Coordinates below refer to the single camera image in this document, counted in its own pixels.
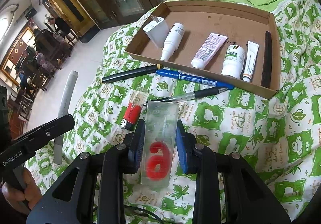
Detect white grey marker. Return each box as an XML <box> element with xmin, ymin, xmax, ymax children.
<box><xmin>53</xmin><ymin>71</ymin><xmax>78</xmax><ymax>165</ymax></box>

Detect clear box red number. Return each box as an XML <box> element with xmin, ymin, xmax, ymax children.
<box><xmin>140</xmin><ymin>101</ymin><xmax>179</xmax><ymax>188</ymax></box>

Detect black marker blue cap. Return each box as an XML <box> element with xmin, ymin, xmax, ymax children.
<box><xmin>261</xmin><ymin>31</ymin><xmax>273</xmax><ymax>88</ymax></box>

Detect white green pill bottle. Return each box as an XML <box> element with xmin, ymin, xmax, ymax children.
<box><xmin>221</xmin><ymin>45</ymin><xmax>245</xmax><ymax>79</ymax></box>

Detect white ointment tube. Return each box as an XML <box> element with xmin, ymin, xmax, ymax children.
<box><xmin>242</xmin><ymin>41</ymin><xmax>260</xmax><ymax>82</ymax></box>

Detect pink rose cream tube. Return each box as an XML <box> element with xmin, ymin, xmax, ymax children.
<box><xmin>191</xmin><ymin>33</ymin><xmax>228</xmax><ymax>69</ymax></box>

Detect white spray bottle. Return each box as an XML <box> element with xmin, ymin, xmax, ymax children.
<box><xmin>160</xmin><ymin>23</ymin><xmax>185</xmax><ymax>61</ymax></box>

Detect white charger block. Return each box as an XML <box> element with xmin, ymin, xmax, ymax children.
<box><xmin>143</xmin><ymin>15</ymin><xmax>169</xmax><ymax>48</ymax></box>

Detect left hand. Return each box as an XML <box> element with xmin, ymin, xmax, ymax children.
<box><xmin>2</xmin><ymin>167</ymin><xmax>42</xmax><ymax>215</ymax></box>

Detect green white patterned cloth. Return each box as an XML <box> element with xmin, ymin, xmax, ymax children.
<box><xmin>26</xmin><ymin>0</ymin><xmax>320</xmax><ymax>220</ymax></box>

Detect red black lighter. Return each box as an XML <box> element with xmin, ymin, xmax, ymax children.
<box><xmin>121</xmin><ymin>87</ymin><xmax>148</xmax><ymax>131</ymax></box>

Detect black gel pen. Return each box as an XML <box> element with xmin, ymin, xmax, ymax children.
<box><xmin>153</xmin><ymin>87</ymin><xmax>228</xmax><ymax>103</ymax></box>

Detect black pen yellow ends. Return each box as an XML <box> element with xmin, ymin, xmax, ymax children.
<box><xmin>101</xmin><ymin>64</ymin><xmax>162</xmax><ymax>83</ymax></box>

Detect blue marker pen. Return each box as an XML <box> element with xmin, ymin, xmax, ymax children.
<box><xmin>156</xmin><ymin>69</ymin><xmax>235</xmax><ymax>90</ymax></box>

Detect black cable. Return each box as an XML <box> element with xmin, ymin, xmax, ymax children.
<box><xmin>92</xmin><ymin>203</ymin><xmax>166</xmax><ymax>224</ymax></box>

